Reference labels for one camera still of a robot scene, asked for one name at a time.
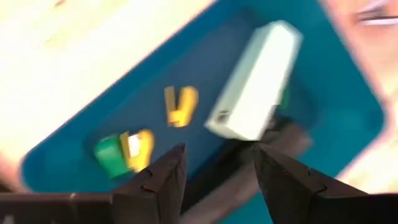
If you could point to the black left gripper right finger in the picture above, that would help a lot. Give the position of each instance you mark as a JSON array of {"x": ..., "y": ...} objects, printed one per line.
[{"x": 295, "y": 196}]

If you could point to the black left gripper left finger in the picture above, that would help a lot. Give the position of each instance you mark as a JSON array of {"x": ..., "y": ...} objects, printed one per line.
[{"x": 155, "y": 199}]

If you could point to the yellow mini stapler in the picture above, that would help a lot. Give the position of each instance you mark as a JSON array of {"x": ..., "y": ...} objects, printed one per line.
[
  {"x": 188, "y": 102},
  {"x": 144, "y": 149}
]

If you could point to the green mini stapler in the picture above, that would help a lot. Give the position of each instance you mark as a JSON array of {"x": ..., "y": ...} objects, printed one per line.
[{"x": 109, "y": 155}]

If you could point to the mint green stapler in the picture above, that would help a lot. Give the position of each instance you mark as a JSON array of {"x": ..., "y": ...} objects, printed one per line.
[{"x": 258, "y": 87}]

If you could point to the blue plastic tray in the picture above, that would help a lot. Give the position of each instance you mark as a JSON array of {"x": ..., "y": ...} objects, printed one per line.
[{"x": 202, "y": 56}]

